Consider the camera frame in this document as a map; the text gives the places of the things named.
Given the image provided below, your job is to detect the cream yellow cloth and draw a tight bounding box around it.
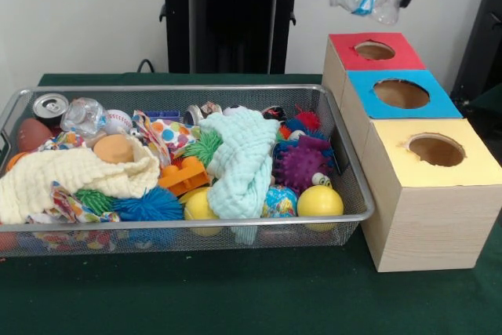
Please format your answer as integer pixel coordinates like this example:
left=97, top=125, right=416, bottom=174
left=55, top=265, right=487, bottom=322
left=0, top=133, right=161, bottom=225

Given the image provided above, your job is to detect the black chair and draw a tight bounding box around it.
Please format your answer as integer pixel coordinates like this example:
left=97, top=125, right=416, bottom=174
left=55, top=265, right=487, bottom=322
left=450, top=0, right=502, bottom=108

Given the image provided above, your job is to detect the shallow metal mesh bin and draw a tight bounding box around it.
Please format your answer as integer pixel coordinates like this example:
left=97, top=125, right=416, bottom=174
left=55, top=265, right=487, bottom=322
left=0, top=83, right=376, bottom=260

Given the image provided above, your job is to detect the yellow smooth ball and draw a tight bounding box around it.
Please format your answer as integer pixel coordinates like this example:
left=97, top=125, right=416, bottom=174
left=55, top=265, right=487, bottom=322
left=296, top=186, right=345, bottom=232

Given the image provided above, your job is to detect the wooden box with three holes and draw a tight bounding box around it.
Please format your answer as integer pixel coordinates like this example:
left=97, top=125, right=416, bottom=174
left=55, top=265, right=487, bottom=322
left=321, top=31, right=502, bottom=273

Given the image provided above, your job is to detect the orange plastic block toy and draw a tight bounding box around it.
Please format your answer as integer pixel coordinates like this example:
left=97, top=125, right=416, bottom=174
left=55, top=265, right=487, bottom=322
left=158, top=156, right=209, bottom=197

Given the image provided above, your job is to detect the silver topped drink can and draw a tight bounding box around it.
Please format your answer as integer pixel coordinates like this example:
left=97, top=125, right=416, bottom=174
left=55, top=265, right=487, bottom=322
left=31, top=93, right=70, bottom=129

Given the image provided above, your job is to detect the tan foam ball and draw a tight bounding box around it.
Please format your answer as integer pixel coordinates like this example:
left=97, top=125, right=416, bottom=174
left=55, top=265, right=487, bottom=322
left=93, top=133, right=136, bottom=164

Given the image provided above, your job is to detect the globe print ball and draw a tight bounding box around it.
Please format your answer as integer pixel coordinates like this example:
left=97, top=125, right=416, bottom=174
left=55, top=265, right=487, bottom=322
left=261, top=184, right=300, bottom=218

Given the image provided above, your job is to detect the purple spiky ball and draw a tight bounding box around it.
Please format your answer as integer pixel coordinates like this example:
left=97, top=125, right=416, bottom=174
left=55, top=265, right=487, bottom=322
left=274, top=144, right=334, bottom=191

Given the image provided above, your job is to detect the blue stringy koosh ball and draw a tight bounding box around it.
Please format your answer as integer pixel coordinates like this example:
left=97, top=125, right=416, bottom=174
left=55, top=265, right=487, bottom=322
left=113, top=186, right=185, bottom=222

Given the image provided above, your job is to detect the dark green table cloth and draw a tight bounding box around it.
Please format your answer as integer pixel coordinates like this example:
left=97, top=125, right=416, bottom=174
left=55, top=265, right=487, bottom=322
left=0, top=72, right=502, bottom=335

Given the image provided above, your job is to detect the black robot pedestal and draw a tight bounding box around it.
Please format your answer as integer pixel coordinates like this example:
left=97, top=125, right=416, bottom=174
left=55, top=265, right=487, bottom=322
left=151, top=0, right=317, bottom=75

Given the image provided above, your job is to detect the mint green cloth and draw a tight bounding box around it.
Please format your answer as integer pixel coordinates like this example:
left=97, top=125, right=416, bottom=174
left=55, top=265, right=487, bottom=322
left=198, top=109, right=282, bottom=220

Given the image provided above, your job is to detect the green stringy koosh ball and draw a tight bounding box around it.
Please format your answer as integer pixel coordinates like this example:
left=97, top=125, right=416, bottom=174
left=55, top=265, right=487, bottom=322
left=183, top=130, right=224, bottom=167

